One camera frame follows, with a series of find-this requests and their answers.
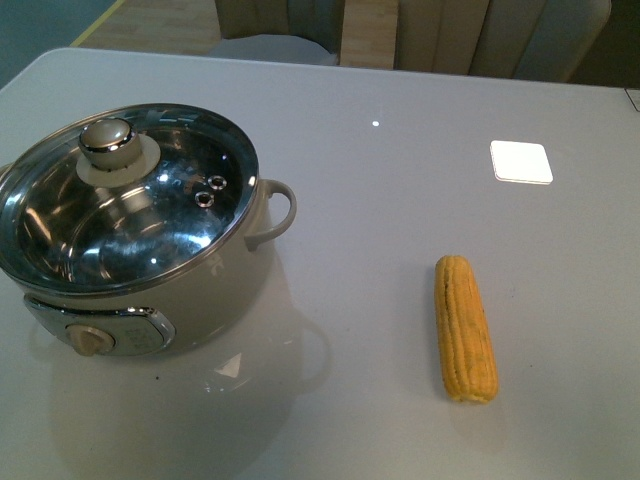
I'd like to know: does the left beige upholstered chair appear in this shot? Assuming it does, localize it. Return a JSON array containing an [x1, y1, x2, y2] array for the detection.
[[209, 0, 345, 66]]

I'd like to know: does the beige electric cooking pot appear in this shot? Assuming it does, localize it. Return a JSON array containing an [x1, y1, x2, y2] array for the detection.
[[6, 165, 295, 356]]

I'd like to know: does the right beige upholstered chair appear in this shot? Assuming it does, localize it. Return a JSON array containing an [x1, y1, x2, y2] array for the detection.
[[394, 0, 612, 82]]

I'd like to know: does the glass pot lid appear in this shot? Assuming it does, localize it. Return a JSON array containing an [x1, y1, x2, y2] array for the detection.
[[1, 103, 259, 296]]

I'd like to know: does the beige upholstered chair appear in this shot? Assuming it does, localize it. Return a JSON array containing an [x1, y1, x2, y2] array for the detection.
[[394, 0, 612, 82], [209, 0, 345, 66]]

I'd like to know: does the yellow corn cob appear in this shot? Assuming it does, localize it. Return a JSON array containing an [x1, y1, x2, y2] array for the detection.
[[434, 255, 499, 404]]

